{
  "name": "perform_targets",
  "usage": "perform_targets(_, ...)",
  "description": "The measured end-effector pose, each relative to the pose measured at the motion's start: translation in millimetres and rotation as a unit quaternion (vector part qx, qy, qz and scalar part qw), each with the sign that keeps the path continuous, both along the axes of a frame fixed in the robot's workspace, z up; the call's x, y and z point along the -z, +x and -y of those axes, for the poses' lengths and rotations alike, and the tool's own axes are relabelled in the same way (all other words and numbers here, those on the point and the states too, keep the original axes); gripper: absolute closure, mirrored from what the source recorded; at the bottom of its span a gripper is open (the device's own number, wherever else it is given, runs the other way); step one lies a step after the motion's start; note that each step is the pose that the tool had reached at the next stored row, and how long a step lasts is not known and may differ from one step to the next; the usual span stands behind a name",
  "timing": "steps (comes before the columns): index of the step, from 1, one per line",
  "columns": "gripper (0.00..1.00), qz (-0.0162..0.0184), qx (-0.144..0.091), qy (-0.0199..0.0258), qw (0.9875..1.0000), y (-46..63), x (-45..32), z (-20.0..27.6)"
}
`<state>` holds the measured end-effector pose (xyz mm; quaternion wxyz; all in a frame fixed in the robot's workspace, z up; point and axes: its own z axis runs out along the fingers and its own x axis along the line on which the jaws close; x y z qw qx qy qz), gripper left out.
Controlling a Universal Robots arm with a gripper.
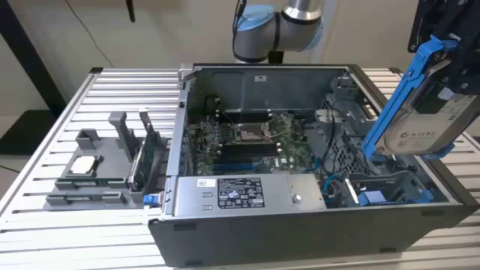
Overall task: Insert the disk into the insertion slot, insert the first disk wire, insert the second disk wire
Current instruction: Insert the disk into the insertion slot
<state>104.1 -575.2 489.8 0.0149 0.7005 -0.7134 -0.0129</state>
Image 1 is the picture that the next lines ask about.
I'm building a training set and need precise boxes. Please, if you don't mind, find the grey parts rack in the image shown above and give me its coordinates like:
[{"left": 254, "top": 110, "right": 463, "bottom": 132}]
[{"left": 43, "top": 111, "right": 169, "bottom": 211}]

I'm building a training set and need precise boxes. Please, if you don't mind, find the blue case latch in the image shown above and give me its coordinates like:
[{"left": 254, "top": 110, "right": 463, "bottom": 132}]
[{"left": 142, "top": 193, "right": 159, "bottom": 209}]

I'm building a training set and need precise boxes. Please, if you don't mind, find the grey metal disk bay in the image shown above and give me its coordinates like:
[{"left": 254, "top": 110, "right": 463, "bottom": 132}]
[{"left": 321, "top": 168, "right": 450, "bottom": 209}]

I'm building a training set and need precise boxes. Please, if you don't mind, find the green graphics card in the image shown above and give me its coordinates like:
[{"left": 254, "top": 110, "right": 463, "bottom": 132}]
[{"left": 126, "top": 111, "right": 162, "bottom": 192}]

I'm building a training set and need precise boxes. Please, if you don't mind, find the black open PC case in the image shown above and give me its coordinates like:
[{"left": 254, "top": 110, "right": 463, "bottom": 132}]
[{"left": 146, "top": 62, "right": 480, "bottom": 268}]

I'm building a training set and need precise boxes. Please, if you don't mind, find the green Dell motherboard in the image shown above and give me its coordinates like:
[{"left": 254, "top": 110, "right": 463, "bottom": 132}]
[{"left": 185, "top": 111, "right": 322, "bottom": 176}]

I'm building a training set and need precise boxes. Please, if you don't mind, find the black monitor stand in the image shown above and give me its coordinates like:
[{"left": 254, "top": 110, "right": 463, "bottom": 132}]
[{"left": 0, "top": 0, "right": 70, "bottom": 155}]

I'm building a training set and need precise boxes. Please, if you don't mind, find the thin metal locking lever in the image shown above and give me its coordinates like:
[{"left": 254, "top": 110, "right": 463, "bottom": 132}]
[{"left": 221, "top": 111, "right": 241, "bottom": 126}]

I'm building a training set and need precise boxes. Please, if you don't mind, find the blue wire black connector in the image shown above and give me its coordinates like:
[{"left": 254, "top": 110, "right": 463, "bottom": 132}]
[{"left": 306, "top": 156, "right": 323, "bottom": 173}]

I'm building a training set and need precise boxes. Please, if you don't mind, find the CPU socket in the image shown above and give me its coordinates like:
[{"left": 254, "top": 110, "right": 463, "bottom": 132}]
[{"left": 231, "top": 122, "right": 273, "bottom": 144}]

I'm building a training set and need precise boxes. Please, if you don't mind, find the thin black wall cable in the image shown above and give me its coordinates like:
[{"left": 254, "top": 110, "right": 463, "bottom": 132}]
[{"left": 62, "top": 0, "right": 115, "bottom": 68}]

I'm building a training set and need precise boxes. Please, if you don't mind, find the grey metal drive cage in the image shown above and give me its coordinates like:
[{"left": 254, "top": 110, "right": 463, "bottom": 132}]
[{"left": 302, "top": 92, "right": 379, "bottom": 169}]

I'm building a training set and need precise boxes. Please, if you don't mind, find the silver CPU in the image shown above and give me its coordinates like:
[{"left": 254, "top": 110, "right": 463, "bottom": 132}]
[{"left": 70, "top": 156, "right": 98, "bottom": 173}]

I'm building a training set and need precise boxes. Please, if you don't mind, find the blue expansion slot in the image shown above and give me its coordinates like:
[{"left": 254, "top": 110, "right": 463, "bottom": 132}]
[{"left": 211, "top": 163, "right": 259, "bottom": 174}]

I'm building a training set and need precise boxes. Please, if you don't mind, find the hard disk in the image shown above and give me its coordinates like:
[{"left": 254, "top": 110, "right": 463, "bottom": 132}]
[{"left": 361, "top": 35, "right": 480, "bottom": 161}]

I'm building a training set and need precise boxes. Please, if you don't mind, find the long black cable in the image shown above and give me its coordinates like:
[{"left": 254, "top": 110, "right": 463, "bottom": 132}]
[{"left": 321, "top": 98, "right": 375, "bottom": 181}]

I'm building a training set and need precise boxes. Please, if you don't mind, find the black RAM slot bank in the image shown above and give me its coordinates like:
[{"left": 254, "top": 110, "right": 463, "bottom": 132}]
[
  {"left": 219, "top": 143, "right": 278, "bottom": 163},
  {"left": 217, "top": 110, "right": 271, "bottom": 121}
]

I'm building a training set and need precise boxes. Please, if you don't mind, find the silver power supply unit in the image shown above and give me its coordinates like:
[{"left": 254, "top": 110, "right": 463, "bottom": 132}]
[{"left": 171, "top": 173, "right": 326, "bottom": 217}]

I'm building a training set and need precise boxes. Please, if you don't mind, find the blue looped disk wire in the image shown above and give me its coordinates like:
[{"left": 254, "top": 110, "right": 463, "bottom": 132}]
[{"left": 322, "top": 173, "right": 343, "bottom": 197}]

